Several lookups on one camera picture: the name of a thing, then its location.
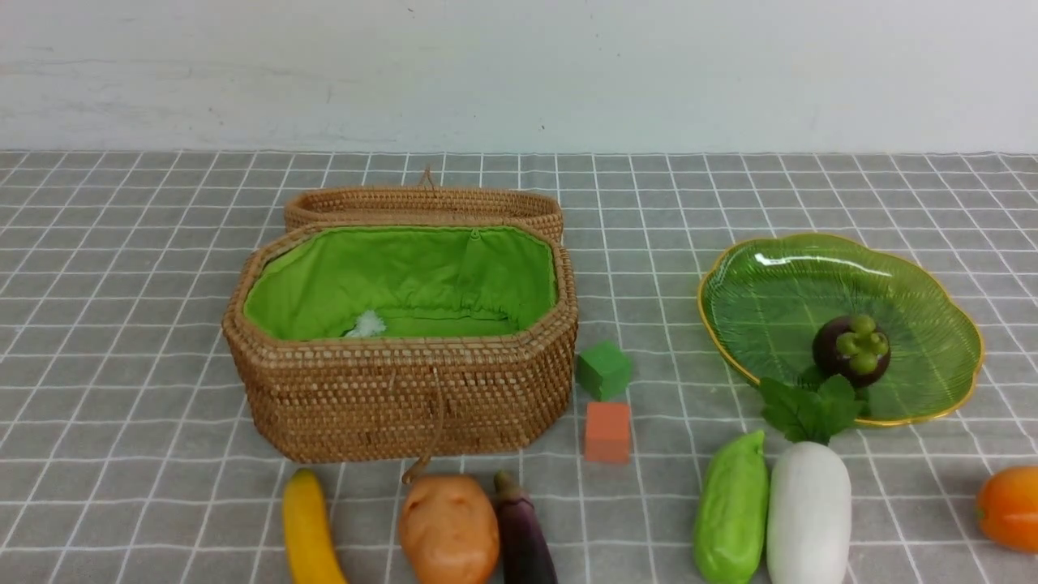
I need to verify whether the light green bitter gourd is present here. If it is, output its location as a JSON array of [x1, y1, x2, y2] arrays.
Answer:
[[693, 430, 770, 583]]

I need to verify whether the white radish with leaves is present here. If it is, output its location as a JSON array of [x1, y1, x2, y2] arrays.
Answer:
[[757, 376, 864, 583]]

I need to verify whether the orange foam cube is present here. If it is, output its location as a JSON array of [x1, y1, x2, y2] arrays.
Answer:
[[583, 401, 632, 465]]

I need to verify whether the yellow banana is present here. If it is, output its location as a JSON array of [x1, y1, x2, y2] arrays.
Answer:
[[281, 468, 348, 583]]

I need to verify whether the brown potato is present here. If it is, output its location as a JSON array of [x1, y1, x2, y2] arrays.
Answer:
[[399, 474, 500, 583]]

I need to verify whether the purple eggplant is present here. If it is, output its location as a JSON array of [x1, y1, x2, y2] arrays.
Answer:
[[493, 470, 559, 583]]

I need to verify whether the grey grid-pattern tablecloth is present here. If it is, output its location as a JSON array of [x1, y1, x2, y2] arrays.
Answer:
[[1, 151, 1037, 583]]

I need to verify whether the woven rattan basket green lining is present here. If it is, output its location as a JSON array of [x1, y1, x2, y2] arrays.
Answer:
[[222, 221, 578, 463]]

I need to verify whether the green foam cube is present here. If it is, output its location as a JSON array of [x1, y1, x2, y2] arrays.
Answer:
[[575, 340, 633, 402]]

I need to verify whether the green glass leaf plate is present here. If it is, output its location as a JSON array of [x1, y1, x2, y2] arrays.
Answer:
[[696, 232, 985, 427]]

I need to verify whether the purple mangosteen green calyx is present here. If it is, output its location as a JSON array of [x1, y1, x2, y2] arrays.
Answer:
[[812, 315, 892, 389]]

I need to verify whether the orange mango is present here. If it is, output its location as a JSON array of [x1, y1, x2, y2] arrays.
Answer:
[[976, 466, 1037, 555]]

